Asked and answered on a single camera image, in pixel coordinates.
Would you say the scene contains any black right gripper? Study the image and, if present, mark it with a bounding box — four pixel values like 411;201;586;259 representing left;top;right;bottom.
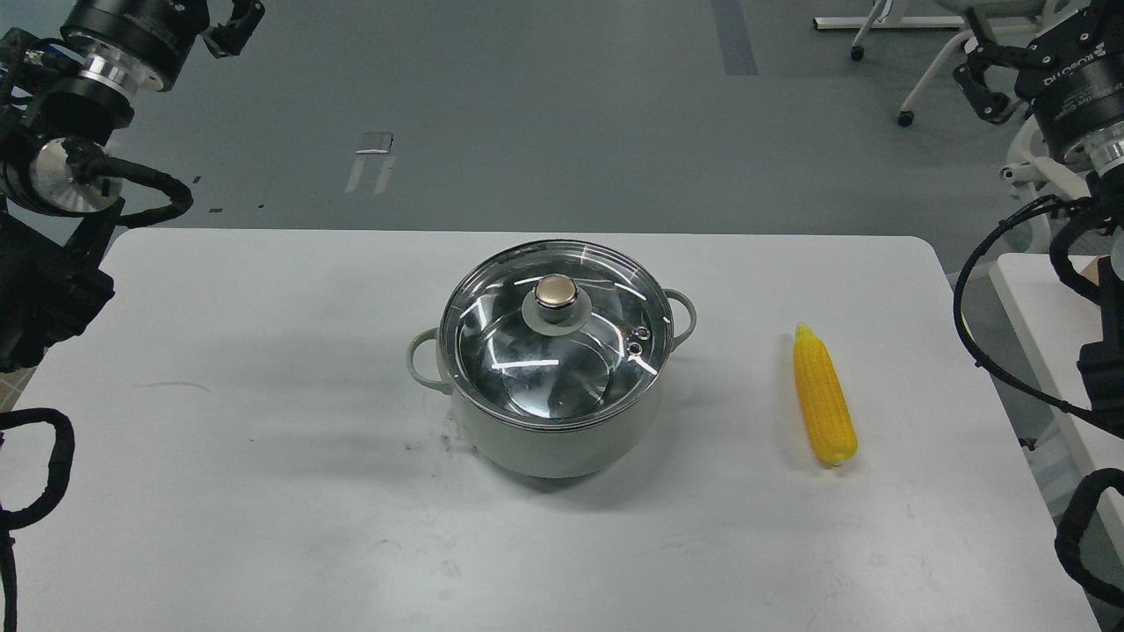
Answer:
953;4;1123;163

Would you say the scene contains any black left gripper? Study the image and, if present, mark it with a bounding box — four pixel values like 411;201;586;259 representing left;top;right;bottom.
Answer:
61;1;266;93

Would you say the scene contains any yellow corn cob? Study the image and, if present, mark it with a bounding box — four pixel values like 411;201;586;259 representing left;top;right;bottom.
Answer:
792;320;859;467

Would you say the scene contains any glass pot lid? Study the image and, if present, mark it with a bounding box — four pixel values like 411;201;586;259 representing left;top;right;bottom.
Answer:
435;240;697;432

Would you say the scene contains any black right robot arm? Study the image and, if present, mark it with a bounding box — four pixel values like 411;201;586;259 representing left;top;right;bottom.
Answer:
952;1;1123;436

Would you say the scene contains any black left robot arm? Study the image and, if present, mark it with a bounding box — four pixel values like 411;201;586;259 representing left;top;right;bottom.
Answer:
1;1;266;373

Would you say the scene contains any pale green steel pot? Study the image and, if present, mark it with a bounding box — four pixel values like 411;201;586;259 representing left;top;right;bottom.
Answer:
406;323;670;479

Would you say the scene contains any white rolling chair base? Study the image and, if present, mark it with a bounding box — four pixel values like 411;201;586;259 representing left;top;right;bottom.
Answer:
813;0;1085;128

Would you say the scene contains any white side table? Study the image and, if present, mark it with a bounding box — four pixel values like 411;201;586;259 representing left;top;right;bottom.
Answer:
989;255;1121;516

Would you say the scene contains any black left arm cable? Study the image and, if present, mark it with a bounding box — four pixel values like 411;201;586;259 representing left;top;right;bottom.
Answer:
0;408;76;632

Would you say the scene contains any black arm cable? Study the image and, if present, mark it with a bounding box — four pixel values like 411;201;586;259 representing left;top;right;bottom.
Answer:
0;408;76;632
1055;468;1124;608

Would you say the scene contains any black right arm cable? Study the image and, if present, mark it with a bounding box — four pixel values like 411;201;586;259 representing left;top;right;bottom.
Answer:
1055;468;1124;608

